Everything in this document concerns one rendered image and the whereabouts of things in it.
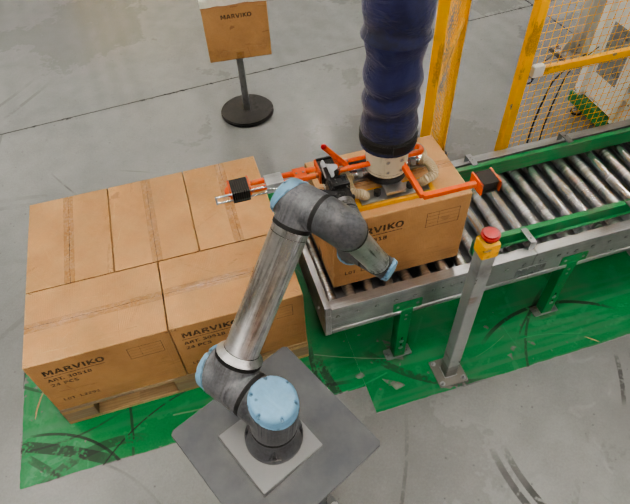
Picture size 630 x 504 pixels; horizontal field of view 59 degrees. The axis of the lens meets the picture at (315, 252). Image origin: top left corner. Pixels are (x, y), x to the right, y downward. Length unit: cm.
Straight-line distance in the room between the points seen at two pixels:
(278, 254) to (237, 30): 238
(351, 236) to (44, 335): 157
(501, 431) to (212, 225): 169
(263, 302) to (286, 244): 19
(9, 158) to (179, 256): 218
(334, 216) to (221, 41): 244
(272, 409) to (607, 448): 177
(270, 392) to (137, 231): 143
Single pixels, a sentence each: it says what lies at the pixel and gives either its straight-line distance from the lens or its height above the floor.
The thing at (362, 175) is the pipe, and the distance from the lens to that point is 225.
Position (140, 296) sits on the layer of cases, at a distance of 260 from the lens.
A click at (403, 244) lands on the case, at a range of 240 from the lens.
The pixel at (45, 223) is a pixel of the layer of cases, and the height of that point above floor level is 54.
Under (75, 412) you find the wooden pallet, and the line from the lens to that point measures 293.
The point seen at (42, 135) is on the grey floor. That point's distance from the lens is 470.
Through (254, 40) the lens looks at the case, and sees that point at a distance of 377.
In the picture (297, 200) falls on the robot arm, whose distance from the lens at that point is 149.
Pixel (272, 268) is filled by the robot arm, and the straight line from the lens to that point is 155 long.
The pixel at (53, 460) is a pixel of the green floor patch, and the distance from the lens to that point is 299.
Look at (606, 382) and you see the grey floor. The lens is 313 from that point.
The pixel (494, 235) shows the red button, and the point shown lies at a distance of 208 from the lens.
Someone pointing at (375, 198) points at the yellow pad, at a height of 97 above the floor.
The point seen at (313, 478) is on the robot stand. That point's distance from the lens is 187.
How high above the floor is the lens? 253
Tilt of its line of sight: 50 degrees down
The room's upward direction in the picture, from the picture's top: 3 degrees counter-clockwise
